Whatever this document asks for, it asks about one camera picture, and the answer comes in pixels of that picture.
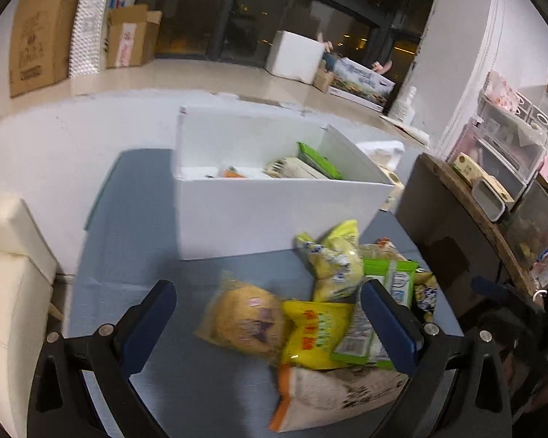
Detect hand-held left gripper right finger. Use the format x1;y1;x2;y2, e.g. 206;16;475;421
358;278;514;438

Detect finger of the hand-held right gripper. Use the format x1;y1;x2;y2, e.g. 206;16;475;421
471;276;546;315

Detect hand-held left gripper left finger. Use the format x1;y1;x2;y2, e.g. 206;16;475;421
27;278;179;438

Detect green white snack packet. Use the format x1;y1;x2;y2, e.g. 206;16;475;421
331;258;420;369

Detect yellow red snack packet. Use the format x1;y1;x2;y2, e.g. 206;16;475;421
280;300;353;371

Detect crinkled yellow snack packet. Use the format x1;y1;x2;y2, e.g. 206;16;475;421
294;219;365;303

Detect orange white snack packet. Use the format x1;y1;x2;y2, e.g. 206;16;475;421
269;364;409;434

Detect clear yellow bun packet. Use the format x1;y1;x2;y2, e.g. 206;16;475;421
195;270;289;360

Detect white storage box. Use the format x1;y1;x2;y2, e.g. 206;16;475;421
174;105;397;262

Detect dark blue patterned snack packet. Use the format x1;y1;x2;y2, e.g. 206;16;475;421
412;271;440;326

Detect round wooden table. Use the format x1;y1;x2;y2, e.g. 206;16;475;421
419;152;539;298

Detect blue cap bottle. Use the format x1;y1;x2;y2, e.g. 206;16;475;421
531;243;548;284

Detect tan snack packet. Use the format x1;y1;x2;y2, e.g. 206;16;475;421
360;236;409;262

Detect clear plastic bin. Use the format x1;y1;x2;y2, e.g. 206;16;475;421
502;181;548;279

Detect white rectangular container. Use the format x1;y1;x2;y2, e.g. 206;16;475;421
470;177;509;225

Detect small cream box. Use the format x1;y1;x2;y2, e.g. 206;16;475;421
452;152;490;189

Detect cream sofa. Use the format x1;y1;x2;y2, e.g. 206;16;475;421
0;191;59;438

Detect clear plastic drawer organizer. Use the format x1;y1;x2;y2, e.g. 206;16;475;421
446;70;548;198

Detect white plastic bag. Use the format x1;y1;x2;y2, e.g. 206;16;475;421
355;139;406;172

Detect grey white snack packet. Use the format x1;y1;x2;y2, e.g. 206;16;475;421
264;157;323;180

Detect white plastic bottle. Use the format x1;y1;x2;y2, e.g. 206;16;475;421
389;86;417;123

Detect long printed box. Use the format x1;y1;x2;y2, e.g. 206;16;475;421
319;32;396;113

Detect small cardboard box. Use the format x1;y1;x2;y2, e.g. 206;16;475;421
312;70;335;93

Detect white foam box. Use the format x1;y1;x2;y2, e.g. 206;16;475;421
265;30;332;85

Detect open cardboard box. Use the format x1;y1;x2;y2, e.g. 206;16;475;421
106;4;163;69

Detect white dotted paper bag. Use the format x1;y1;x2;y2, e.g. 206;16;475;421
68;0;142;77

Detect large cardboard box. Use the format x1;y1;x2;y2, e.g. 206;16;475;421
8;0;88;98

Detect dark glass window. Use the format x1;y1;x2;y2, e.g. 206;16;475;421
134;0;423;74

